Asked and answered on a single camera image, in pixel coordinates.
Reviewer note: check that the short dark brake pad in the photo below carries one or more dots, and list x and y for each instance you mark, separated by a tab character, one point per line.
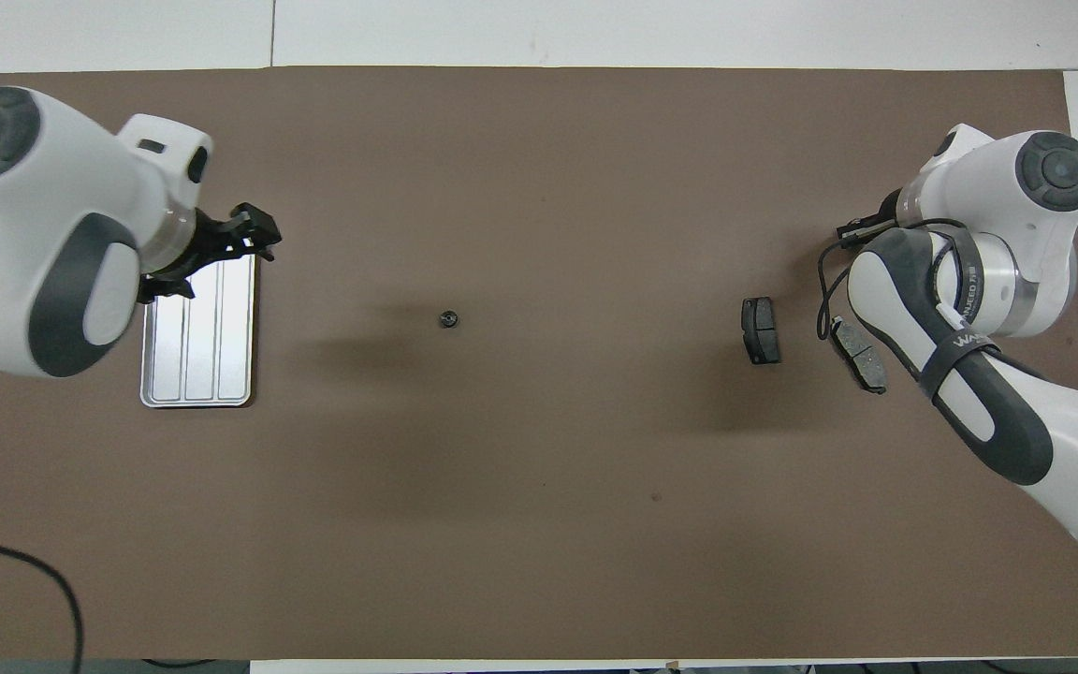
762	332

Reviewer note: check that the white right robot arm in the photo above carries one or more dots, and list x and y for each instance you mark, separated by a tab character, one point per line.
1016	234

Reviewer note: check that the silver metal tray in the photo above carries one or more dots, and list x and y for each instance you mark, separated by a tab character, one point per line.
202	356

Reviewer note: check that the small black bearing gear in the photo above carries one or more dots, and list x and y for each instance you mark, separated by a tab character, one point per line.
446	319

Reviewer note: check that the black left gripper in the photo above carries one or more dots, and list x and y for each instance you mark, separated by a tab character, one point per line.
197	243

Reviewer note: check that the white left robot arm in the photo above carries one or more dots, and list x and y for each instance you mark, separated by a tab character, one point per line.
24	234

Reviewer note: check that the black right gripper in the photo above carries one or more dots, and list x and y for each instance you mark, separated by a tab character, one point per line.
862	232

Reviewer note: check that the brown table mat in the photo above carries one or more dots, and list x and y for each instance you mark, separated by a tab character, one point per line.
520	524

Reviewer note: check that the long grey brake pad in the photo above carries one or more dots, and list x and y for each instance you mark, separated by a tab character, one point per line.
857	356

